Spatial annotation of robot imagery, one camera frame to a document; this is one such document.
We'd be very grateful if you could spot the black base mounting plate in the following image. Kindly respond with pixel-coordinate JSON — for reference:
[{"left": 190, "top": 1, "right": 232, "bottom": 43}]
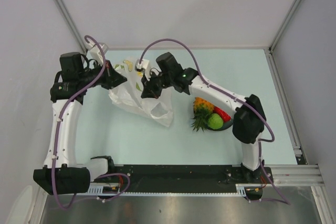
[{"left": 94, "top": 165, "right": 274, "bottom": 197}]

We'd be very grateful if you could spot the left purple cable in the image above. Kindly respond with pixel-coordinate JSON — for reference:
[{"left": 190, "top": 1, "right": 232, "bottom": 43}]
[{"left": 51, "top": 35, "right": 131, "bottom": 211}]

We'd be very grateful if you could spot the dark blue ceramic plate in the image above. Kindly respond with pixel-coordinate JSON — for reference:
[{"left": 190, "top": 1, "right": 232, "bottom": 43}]
[{"left": 203, "top": 118, "right": 233, "bottom": 131}]

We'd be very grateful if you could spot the white slotted cable duct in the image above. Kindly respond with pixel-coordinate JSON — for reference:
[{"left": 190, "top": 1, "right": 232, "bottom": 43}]
[{"left": 80, "top": 183, "right": 246, "bottom": 197}]

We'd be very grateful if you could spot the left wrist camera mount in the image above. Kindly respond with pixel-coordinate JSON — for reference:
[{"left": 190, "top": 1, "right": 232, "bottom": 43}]
[{"left": 86, "top": 42, "right": 109, "bottom": 65}]

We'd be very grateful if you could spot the aluminium front frame rail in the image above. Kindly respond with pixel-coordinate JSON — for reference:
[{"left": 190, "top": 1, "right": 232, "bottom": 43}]
[{"left": 38, "top": 163, "right": 324, "bottom": 186}]

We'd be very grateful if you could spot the fake green lime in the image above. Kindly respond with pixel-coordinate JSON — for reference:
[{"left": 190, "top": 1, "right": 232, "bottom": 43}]
[{"left": 207, "top": 113, "right": 224, "bottom": 130}]

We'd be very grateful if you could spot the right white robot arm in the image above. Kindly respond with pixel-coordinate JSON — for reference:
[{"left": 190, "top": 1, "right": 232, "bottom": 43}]
[{"left": 135, "top": 52, "right": 266, "bottom": 183}]

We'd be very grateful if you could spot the fake orange pineapple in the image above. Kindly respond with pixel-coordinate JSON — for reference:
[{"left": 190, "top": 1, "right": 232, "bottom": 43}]
[{"left": 192, "top": 97, "right": 215, "bottom": 131}]

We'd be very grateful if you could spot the fake red bell pepper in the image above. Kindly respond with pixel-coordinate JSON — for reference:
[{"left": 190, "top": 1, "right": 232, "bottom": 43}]
[{"left": 213, "top": 106, "right": 231, "bottom": 122}]

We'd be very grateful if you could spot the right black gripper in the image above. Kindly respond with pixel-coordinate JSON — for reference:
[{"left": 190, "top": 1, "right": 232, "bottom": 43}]
[{"left": 141, "top": 70, "right": 173, "bottom": 99}]

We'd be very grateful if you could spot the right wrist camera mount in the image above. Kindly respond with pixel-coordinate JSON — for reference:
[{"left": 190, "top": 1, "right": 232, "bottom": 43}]
[{"left": 135, "top": 59, "right": 151, "bottom": 77}]

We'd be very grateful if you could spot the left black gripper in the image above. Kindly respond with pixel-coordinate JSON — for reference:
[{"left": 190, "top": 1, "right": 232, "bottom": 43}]
[{"left": 79, "top": 59, "right": 127, "bottom": 90}]

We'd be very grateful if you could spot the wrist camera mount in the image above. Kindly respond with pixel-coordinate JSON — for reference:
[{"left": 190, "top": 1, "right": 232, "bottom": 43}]
[
  {"left": 135, "top": 59, "right": 151, "bottom": 77},
  {"left": 86, "top": 42, "right": 109, "bottom": 65}
]

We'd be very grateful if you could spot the white printed plastic bag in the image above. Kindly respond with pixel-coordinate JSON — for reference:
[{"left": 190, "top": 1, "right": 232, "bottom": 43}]
[{"left": 109, "top": 57, "right": 174, "bottom": 127}]

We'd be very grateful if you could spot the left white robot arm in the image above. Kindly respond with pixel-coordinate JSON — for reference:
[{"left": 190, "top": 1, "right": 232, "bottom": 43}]
[{"left": 33, "top": 52, "right": 127, "bottom": 195}]

